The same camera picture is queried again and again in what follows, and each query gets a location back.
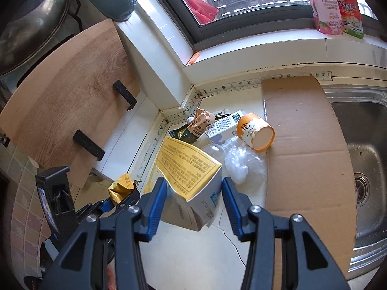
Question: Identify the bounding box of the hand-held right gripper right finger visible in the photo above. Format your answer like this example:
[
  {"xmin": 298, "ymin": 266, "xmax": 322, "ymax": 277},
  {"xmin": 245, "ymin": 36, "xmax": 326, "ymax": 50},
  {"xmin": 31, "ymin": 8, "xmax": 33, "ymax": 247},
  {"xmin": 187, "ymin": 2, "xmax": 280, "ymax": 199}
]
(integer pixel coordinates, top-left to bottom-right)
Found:
[{"xmin": 221, "ymin": 177, "xmax": 351, "ymax": 290}]

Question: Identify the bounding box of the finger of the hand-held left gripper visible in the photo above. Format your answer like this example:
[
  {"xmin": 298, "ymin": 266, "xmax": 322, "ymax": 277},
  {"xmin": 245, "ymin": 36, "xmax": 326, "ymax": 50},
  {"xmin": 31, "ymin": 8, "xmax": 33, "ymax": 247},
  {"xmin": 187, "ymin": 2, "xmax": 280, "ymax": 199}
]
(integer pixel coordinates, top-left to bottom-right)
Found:
[
  {"xmin": 115, "ymin": 189, "xmax": 140, "ymax": 215},
  {"xmin": 74, "ymin": 201, "xmax": 114, "ymax": 219}
]

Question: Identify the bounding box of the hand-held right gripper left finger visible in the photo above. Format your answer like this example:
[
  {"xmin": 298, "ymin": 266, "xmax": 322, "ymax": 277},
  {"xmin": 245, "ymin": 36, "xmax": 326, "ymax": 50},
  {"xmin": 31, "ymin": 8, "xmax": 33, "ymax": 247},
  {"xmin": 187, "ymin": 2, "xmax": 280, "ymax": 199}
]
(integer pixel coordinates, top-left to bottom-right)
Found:
[{"xmin": 45, "ymin": 177, "xmax": 168, "ymax": 290}]

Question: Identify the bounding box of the yellow foil wrapper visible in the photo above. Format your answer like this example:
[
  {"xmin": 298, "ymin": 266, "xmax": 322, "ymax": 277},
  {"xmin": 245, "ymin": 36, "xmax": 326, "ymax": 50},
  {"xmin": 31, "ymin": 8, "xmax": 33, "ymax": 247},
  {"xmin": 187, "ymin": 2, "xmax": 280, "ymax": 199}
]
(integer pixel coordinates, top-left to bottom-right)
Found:
[{"xmin": 108, "ymin": 174, "xmax": 140, "ymax": 206}]

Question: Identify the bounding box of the clear plastic bottle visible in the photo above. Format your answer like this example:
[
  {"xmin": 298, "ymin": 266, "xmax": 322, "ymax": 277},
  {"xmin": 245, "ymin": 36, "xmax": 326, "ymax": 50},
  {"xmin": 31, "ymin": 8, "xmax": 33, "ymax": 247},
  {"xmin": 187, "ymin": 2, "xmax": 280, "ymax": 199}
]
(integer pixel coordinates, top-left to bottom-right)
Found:
[{"xmin": 202, "ymin": 136, "xmax": 268, "ymax": 185}]

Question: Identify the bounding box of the yellow printed milk carton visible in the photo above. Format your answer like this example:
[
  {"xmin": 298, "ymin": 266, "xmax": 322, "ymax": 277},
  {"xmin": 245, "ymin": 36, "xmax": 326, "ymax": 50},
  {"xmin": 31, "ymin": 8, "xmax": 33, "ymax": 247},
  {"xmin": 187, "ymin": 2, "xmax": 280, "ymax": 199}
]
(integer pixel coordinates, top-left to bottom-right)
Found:
[{"xmin": 154, "ymin": 136, "xmax": 223, "ymax": 232}]

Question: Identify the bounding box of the dark green packet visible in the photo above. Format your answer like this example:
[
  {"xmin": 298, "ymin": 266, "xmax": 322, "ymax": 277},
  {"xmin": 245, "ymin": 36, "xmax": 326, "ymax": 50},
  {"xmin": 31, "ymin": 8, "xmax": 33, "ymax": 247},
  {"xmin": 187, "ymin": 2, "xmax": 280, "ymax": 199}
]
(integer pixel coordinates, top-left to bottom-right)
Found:
[{"xmin": 168, "ymin": 126, "xmax": 201, "ymax": 145}]

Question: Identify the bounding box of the orange paper cup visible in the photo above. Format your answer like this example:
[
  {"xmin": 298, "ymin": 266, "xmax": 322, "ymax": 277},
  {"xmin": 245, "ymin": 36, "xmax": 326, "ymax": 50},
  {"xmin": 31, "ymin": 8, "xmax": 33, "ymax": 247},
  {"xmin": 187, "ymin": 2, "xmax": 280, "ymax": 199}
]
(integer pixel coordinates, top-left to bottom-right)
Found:
[{"xmin": 237, "ymin": 113, "xmax": 275, "ymax": 152}]

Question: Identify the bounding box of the small white lavender carton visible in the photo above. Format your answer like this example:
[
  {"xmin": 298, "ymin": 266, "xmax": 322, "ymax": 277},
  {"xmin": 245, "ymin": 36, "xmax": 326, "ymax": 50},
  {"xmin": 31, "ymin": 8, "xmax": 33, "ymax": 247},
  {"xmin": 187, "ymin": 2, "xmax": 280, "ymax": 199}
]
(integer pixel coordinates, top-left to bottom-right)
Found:
[{"xmin": 206, "ymin": 110, "xmax": 245, "ymax": 141}]

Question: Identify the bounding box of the brown packet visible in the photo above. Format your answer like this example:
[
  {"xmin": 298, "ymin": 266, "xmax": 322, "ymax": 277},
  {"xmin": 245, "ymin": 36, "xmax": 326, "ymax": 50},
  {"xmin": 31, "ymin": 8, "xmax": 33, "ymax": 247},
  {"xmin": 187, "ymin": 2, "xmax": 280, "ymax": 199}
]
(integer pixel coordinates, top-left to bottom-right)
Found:
[{"xmin": 186, "ymin": 108, "xmax": 216, "ymax": 137}]

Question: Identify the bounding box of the flat cardboard sheet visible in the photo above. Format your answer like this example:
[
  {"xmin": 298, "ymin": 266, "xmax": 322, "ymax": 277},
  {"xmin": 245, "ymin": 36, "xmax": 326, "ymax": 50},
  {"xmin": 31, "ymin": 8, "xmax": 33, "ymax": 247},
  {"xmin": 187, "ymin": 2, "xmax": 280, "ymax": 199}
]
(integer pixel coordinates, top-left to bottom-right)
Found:
[{"xmin": 261, "ymin": 76, "xmax": 359, "ymax": 287}]

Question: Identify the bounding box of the wooden cutting board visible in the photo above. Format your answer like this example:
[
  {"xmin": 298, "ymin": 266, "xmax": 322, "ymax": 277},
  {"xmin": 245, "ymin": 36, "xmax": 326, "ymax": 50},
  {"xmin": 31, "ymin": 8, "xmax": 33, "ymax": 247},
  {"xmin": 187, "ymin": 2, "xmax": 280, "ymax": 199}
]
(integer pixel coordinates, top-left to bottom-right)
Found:
[{"xmin": 0, "ymin": 18, "xmax": 141, "ymax": 189}]

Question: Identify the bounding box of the stainless steel sink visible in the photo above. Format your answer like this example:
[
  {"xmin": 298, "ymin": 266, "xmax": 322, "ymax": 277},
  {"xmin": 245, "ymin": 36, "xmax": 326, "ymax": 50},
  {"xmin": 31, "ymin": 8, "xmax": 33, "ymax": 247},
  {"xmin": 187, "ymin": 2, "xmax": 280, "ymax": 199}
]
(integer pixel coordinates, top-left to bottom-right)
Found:
[{"xmin": 320, "ymin": 77, "xmax": 387, "ymax": 274}]

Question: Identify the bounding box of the steel pot lid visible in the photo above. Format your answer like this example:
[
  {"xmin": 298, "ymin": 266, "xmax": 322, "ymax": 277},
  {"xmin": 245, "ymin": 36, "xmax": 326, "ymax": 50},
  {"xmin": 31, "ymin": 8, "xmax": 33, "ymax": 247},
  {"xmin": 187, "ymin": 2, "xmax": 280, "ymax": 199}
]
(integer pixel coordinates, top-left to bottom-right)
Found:
[{"xmin": 0, "ymin": 0, "xmax": 71, "ymax": 76}]

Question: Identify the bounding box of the red cloth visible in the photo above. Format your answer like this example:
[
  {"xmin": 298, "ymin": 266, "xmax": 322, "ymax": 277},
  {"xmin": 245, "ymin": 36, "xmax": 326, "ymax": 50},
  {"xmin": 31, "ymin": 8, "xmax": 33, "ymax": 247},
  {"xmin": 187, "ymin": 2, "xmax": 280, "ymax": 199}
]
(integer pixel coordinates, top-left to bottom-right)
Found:
[{"xmin": 181, "ymin": 0, "xmax": 220, "ymax": 25}]

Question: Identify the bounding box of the pink detergent pouch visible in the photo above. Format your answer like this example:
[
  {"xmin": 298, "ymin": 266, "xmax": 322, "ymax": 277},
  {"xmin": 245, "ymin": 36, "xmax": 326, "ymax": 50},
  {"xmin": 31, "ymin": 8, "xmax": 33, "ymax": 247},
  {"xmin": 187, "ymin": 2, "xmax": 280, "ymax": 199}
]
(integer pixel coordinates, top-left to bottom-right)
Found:
[{"xmin": 300, "ymin": 0, "xmax": 344, "ymax": 35}]

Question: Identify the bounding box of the red spray bottle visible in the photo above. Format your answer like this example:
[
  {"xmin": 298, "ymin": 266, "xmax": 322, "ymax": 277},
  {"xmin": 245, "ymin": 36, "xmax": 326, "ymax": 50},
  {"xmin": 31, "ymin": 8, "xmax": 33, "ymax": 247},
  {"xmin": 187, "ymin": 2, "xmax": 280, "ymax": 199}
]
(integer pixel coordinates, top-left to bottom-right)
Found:
[{"xmin": 334, "ymin": 0, "xmax": 365, "ymax": 40}]

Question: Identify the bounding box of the black cutting board bracket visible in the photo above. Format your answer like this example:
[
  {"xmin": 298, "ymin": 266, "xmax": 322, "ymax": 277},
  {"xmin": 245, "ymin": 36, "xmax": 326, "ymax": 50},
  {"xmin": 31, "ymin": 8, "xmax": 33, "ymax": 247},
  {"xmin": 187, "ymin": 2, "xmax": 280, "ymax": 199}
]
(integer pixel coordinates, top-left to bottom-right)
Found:
[
  {"xmin": 113, "ymin": 80, "xmax": 138, "ymax": 112},
  {"xmin": 73, "ymin": 129, "xmax": 106, "ymax": 161}
]

